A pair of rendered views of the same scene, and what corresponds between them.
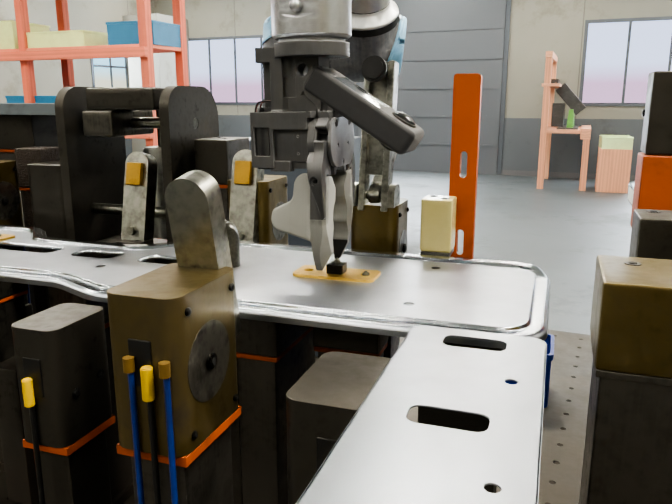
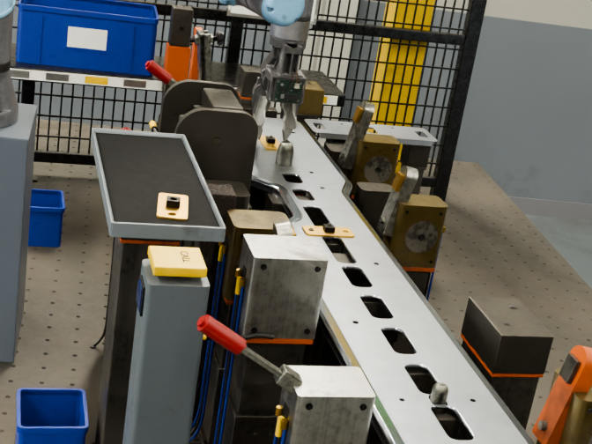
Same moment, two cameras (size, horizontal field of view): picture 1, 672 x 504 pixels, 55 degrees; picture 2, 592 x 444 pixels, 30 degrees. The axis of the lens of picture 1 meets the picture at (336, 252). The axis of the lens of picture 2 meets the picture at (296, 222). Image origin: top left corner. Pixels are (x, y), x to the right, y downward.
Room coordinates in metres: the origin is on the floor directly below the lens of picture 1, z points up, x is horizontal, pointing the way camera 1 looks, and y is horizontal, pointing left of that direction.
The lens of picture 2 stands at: (1.81, 1.80, 1.66)
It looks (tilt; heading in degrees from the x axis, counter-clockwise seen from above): 21 degrees down; 235
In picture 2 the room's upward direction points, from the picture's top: 9 degrees clockwise
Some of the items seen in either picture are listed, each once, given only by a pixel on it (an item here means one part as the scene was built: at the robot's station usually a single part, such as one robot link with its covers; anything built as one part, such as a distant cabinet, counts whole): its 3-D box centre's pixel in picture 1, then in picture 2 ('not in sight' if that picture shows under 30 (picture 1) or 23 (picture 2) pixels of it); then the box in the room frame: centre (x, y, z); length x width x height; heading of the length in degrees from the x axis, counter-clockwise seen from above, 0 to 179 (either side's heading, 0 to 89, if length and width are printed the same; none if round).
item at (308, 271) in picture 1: (336, 269); (270, 140); (0.63, 0.00, 1.01); 0.08 x 0.04 x 0.01; 72
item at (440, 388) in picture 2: not in sight; (439, 396); (0.95, 0.94, 1.00); 0.02 x 0.02 x 0.04
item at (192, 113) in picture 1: (149, 255); (193, 233); (0.94, 0.28, 0.95); 0.18 x 0.13 x 0.49; 71
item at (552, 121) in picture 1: (586, 120); not in sight; (9.15, -3.48, 0.90); 1.39 x 1.24 x 1.79; 156
